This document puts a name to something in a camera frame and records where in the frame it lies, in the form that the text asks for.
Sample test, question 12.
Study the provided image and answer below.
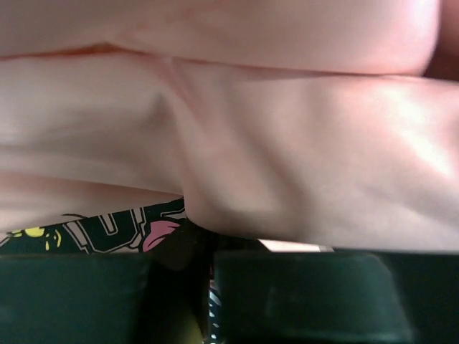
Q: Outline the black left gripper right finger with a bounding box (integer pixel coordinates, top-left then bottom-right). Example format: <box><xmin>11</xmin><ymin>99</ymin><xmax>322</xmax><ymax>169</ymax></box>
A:
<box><xmin>214</xmin><ymin>250</ymin><xmax>458</xmax><ymax>343</ymax></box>

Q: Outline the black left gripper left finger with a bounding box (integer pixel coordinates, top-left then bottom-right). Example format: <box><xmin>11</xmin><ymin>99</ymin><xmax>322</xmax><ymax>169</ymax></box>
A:
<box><xmin>1</xmin><ymin>253</ymin><xmax>151</xmax><ymax>344</ymax></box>

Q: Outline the pink cartoon print shirt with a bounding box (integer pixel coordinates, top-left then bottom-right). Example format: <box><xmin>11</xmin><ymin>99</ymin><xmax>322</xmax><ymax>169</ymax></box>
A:
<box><xmin>1</xmin><ymin>1</ymin><xmax>458</xmax><ymax>252</ymax></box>

